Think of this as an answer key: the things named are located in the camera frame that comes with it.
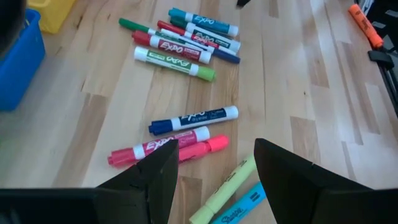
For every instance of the thin green Expo marker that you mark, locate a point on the thin green Expo marker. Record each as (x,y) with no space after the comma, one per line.
(133,25)

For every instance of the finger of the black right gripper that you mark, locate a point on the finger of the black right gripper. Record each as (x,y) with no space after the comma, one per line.
(242,2)

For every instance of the pink Expo marker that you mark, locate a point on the pink Expo marker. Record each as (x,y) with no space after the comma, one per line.
(124,155)

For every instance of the blue highlighter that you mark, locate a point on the blue highlighter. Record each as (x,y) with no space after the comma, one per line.
(242,207)

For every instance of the light green Expo marker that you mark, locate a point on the light green Expo marker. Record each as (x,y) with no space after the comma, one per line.
(168,61)

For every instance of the blue plastic basket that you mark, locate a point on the blue plastic basket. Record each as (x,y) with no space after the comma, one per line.
(18,68)

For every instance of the pink highlighter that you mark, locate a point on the pink highlighter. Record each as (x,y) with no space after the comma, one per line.
(205,146)

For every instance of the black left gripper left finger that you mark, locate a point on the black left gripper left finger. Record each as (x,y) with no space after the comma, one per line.
(93,205)

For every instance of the yellow plastic basket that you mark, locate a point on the yellow plastic basket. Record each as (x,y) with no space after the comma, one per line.
(53,15)

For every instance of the thin red Expo marker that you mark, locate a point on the thin red Expo marker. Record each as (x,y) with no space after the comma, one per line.
(171,27)

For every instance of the teal Expo marker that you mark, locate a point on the teal Expo marker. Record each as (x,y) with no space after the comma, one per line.
(202,21)

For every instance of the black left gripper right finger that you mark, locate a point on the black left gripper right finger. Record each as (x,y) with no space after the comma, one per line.
(311,199)

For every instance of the orange highlighter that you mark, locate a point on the orange highlighter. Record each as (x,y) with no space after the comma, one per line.
(365,25)

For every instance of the yellow highlighter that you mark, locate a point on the yellow highlighter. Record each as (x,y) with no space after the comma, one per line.
(224,189)

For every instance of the black clamp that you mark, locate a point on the black clamp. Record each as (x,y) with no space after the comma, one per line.
(379,57)

